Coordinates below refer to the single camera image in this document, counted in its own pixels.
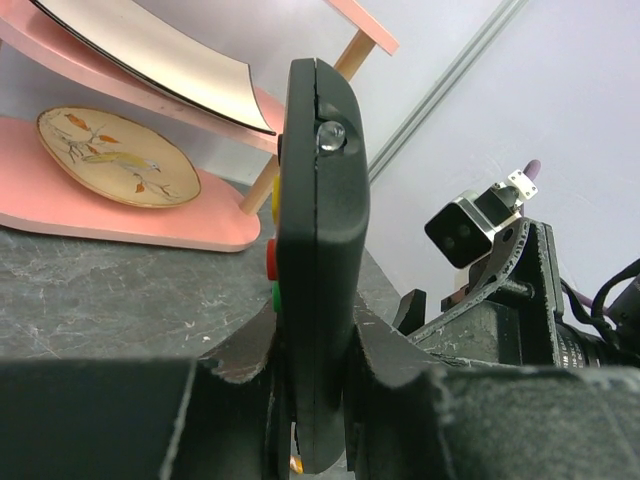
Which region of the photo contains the pink three-tier shelf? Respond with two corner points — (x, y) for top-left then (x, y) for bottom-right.
(0, 0), (400, 254)

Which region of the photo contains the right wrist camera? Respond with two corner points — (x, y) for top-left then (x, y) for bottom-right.
(424, 170), (539, 269)

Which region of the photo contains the beige bird-painted bowl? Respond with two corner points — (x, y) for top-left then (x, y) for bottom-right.
(36, 106), (202, 209)

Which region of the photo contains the orange battery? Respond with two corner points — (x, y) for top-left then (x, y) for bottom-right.
(290, 455), (304, 474)

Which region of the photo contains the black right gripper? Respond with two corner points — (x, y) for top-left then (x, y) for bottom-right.
(394, 218), (567, 368)

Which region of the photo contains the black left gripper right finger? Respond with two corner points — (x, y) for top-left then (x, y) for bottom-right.
(344, 297), (639, 479)

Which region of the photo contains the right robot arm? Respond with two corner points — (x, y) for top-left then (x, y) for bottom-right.
(404, 218), (639, 368)

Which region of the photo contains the black remote control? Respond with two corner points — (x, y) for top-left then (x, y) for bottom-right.
(275, 58), (370, 474)

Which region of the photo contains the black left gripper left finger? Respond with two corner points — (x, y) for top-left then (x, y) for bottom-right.
(1, 306), (290, 479)

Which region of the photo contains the white square plate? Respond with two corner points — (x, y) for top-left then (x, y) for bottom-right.
(34, 1), (275, 135)

